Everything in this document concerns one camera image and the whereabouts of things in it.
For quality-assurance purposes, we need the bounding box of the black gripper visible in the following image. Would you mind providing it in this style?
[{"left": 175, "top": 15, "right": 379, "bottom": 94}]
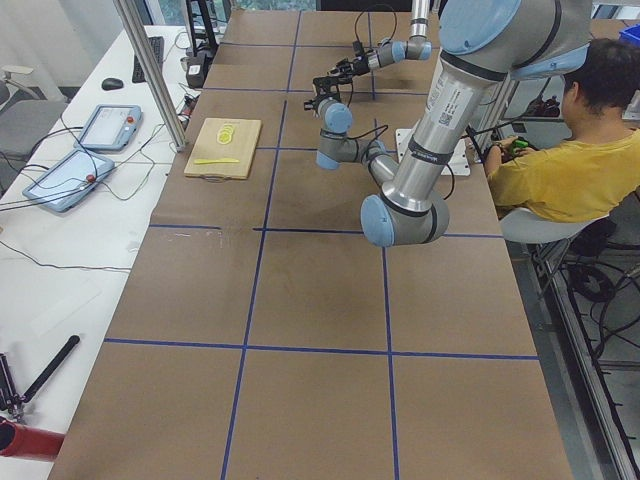
[
  {"left": 303, "top": 69, "right": 351, "bottom": 114},
  {"left": 335, "top": 57, "right": 371, "bottom": 76}
]

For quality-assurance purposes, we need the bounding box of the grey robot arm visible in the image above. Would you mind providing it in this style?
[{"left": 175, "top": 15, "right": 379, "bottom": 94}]
[
  {"left": 304, "top": 0, "right": 592, "bottom": 247},
  {"left": 327, "top": 0, "right": 432, "bottom": 84}
]

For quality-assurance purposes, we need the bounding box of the bamboo cutting board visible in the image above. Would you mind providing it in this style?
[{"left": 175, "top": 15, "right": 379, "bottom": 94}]
[{"left": 184, "top": 118, "right": 262, "bottom": 180}]

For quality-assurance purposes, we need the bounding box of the yellow plastic knife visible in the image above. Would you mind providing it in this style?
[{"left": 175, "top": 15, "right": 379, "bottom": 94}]
[{"left": 193, "top": 157, "right": 240, "bottom": 165}]

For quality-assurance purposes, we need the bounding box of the black keyboard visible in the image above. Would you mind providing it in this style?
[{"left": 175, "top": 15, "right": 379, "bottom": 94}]
[{"left": 131, "top": 35, "right": 166, "bottom": 84}]

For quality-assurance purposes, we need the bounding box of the black computer mouse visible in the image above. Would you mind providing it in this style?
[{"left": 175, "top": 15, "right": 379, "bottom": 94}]
[{"left": 101, "top": 77, "right": 124, "bottom": 91}]

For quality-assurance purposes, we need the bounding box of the white chair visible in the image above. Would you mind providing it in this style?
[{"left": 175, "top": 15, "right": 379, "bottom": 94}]
[{"left": 499, "top": 192, "right": 640, "bottom": 301}]

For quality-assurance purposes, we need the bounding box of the person in yellow shirt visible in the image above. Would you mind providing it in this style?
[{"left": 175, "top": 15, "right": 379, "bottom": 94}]
[{"left": 484, "top": 38, "right": 639, "bottom": 223}]

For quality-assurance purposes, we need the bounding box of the teach pendant with red button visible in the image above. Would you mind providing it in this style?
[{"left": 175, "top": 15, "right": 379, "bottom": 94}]
[{"left": 22, "top": 148, "right": 115, "bottom": 213}]

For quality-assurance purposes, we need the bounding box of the red cylinder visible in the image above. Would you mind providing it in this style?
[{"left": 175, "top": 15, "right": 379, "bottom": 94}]
[{"left": 1, "top": 419, "right": 65, "bottom": 462}]

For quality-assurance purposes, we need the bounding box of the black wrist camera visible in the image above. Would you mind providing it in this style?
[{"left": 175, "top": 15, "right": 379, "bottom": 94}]
[{"left": 353, "top": 40, "right": 365, "bottom": 57}]

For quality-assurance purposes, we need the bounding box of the aluminium frame post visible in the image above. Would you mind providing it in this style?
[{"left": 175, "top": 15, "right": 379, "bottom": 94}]
[{"left": 113, "top": 0, "right": 186, "bottom": 152}]

